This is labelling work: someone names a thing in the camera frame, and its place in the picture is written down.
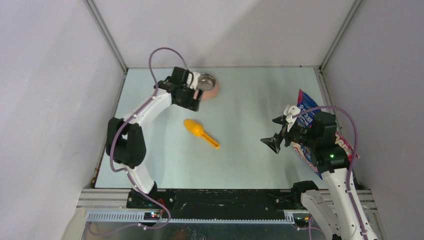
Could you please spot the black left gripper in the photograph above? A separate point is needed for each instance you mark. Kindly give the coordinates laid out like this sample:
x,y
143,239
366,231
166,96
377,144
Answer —
x,y
192,104

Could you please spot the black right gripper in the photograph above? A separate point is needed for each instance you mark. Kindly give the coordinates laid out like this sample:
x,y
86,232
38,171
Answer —
x,y
273,142

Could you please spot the pink double pet feeder base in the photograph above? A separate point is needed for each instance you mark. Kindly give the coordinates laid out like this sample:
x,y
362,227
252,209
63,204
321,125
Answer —
x,y
208,95

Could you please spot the colourful cat food bag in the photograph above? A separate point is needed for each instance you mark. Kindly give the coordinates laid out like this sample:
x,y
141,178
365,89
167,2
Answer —
x,y
306,102

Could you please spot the yellow plastic food scoop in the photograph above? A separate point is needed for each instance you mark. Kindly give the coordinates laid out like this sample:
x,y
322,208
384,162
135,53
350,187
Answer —
x,y
197,130

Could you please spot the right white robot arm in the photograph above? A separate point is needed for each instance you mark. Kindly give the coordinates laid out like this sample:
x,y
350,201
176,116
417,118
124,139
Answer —
x,y
347,221

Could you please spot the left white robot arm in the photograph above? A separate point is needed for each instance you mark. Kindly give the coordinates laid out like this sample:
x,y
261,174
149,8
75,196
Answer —
x,y
125,140

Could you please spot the left steel bowl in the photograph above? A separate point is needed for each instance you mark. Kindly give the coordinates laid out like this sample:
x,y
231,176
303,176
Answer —
x,y
206,82

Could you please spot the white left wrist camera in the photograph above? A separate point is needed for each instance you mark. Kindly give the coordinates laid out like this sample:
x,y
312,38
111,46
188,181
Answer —
x,y
193,80

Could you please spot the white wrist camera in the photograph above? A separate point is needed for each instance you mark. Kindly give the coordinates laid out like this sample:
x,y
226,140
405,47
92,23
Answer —
x,y
289,118
193,80

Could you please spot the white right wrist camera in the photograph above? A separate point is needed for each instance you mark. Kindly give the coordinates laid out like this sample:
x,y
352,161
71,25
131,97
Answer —
x,y
289,118

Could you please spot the aluminium corner post left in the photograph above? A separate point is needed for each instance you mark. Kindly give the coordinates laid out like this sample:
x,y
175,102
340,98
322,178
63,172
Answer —
x,y
105,32

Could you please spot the aluminium corner post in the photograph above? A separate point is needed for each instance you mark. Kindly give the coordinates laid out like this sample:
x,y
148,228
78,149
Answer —
x,y
105,32
340,33

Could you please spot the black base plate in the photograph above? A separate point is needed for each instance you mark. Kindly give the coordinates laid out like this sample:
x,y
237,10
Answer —
x,y
219,204

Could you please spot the aluminium corner post right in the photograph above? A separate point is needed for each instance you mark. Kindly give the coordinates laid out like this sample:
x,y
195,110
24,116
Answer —
x,y
340,33

